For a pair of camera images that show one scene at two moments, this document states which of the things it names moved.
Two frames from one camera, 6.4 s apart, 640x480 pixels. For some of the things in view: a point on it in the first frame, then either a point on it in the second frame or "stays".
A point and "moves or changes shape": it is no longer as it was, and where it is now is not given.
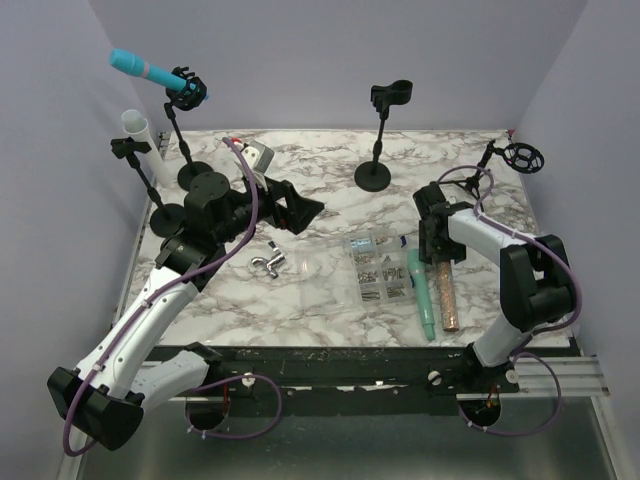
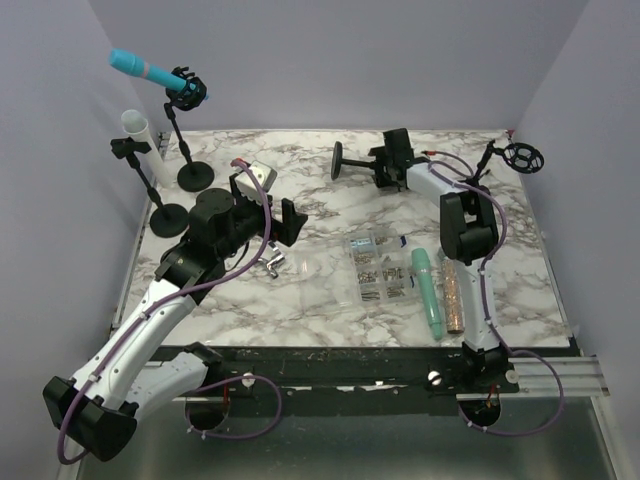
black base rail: [260, 381] stays
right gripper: [456, 251] to [381, 178]
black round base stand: [375, 176] to [337, 161]
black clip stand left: [167, 218] stays
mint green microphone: [421, 285] moves or changes shape
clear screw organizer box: [363, 270] stays
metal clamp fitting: [275, 259] stays
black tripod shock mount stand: [520, 157] stays
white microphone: [136, 125] stays
